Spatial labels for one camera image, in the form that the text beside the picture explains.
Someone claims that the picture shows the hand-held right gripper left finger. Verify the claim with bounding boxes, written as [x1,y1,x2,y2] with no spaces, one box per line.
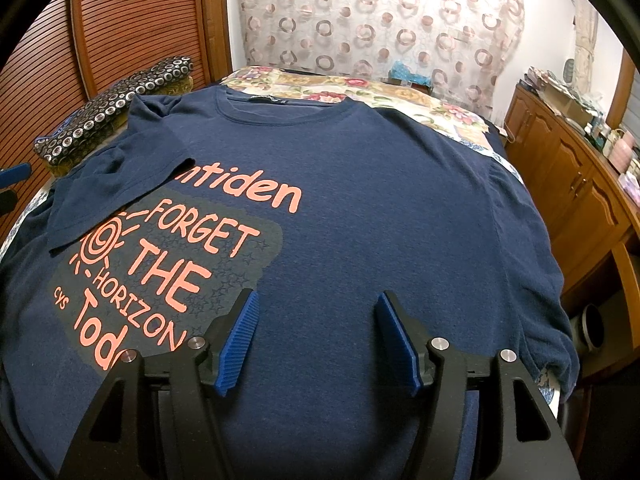
[59,287,261,480]

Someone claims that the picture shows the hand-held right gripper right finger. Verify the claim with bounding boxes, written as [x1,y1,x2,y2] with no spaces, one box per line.
[376,290,583,480]

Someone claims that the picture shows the navy printed t-shirt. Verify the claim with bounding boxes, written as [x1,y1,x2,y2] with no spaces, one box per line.
[0,85,581,480]

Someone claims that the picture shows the wooden louvered door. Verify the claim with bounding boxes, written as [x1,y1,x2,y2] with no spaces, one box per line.
[0,0,233,241]

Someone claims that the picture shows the olive patterned cushion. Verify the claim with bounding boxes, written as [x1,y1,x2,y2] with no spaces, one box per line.
[42,72,197,181]

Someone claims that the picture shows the wooden cabinet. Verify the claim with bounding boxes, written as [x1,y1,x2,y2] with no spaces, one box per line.
[502,82,640,361]

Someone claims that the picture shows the colourful floral blanket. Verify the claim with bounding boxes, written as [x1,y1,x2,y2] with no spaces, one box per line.
[220,65,493,133]

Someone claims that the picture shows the teal crumpled bag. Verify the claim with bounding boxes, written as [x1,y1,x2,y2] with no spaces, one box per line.
[387,60,433,93]

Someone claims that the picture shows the cardboard box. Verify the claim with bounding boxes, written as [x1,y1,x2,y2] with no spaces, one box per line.
[540,82,593,126]

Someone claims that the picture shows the pink container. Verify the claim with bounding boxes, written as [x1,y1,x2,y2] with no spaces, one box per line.
[607,127,638,171]

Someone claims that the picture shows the beige tied curtain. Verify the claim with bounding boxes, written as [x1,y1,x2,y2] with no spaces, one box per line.
[572,0,601,81]

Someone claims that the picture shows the black ring-print pillow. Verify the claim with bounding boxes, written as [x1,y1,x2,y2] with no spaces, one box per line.
[34,55,196,167]

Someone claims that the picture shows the sheer ring-pattern curtain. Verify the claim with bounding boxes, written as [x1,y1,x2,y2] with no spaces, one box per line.
[235,0,526,111]

